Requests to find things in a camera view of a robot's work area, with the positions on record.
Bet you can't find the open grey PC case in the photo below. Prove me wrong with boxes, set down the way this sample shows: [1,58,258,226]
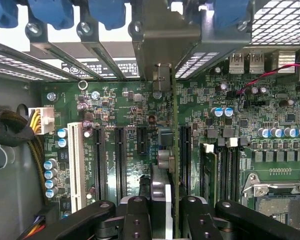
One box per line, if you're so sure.
[0,0,300,240]

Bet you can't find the long black expansion slot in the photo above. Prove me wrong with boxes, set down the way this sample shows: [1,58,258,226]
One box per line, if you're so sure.
[92,126,108,201]
[179,124,193,196]
[114,126,128,206]

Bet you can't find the white power connector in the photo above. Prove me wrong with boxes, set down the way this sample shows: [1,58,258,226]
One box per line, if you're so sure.
[27,106,56,136]

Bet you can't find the short black expansion slot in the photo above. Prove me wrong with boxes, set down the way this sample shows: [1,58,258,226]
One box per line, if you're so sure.
[136,126,149,155]

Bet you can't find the metal slot cover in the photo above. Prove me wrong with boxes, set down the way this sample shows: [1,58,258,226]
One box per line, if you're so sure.
[24,21,105,81]
[0,21,82,82]
[76,21,128,81]

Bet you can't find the silver USB port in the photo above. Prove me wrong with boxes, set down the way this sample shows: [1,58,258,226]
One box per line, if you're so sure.
[248,53,265,75]
[228,53,246,75]

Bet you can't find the installed dark RAM stick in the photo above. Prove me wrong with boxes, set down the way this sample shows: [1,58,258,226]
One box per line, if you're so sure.
[200,142,219,210]

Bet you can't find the blue slot latch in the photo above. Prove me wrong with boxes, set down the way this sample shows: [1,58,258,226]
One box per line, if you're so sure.
[0,0,19,28]
[87,0,127,31]
[27,0,75,31]
[206,0,251,28]

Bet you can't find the red and black wire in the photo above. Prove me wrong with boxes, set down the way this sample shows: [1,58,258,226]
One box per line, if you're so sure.
[236,62,300,97]

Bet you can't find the coloured power wires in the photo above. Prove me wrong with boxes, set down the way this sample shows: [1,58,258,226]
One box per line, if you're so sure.
[22,216,47,240]

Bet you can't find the metal CPU socket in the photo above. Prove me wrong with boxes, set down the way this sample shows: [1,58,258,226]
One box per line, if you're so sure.
[242,172,300,233]

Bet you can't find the green motherboard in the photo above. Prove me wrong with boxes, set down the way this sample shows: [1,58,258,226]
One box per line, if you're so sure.
[41,49,300,226]

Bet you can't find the white expansion slot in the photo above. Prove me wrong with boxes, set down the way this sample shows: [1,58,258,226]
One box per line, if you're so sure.
[66,121,88,213]

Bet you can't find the black RAM slot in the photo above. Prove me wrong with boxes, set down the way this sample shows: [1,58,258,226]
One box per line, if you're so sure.
[227,137,242,203]
[217,147,228,203]

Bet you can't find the black braided wire bundle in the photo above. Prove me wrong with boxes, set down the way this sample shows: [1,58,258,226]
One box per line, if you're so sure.
[0,108,51,206]

